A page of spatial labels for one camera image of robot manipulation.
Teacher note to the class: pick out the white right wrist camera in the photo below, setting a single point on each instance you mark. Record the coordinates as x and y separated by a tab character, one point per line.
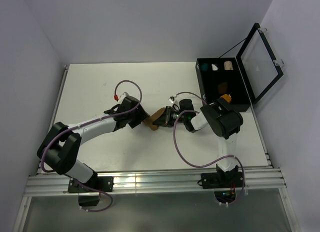
174	103

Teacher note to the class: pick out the dark brown striped-cuff sock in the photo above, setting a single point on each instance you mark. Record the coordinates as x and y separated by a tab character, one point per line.
222	88

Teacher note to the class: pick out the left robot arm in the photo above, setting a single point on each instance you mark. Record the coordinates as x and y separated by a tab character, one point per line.
59	149

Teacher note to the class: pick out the mustard yellow striped-cuff sock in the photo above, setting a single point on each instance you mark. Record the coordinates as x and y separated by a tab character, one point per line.
227	97

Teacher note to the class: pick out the aluminium front frame rails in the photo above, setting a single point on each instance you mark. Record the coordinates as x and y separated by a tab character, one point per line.
159	181

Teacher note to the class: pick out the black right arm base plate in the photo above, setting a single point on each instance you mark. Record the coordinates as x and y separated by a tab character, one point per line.
220	180

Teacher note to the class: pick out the glass box lid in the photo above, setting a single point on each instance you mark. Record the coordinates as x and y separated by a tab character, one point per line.
259	67

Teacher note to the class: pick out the tan ribbed sock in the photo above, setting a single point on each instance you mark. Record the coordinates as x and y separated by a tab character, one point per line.
150	119

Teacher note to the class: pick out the teal rolled sock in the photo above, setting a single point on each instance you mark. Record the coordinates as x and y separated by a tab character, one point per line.
204	67

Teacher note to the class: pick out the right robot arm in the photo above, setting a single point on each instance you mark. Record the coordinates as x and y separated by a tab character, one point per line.
220	116

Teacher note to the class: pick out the aluminium table edge rail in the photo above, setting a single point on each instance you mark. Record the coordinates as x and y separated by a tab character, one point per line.
66	69

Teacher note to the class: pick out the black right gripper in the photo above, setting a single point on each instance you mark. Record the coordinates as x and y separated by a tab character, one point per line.
165	120

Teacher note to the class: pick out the white rolled sock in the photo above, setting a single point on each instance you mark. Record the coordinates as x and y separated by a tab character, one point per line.
214	67

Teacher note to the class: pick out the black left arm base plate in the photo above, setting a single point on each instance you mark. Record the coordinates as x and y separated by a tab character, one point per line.
101	183

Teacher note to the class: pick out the black storage box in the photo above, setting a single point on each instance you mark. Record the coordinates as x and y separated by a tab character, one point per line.
208	82

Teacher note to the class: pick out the beige rolled sock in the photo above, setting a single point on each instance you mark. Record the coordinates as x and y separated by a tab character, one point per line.
228	66

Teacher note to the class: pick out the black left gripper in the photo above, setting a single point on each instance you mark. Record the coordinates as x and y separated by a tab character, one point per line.
141	114

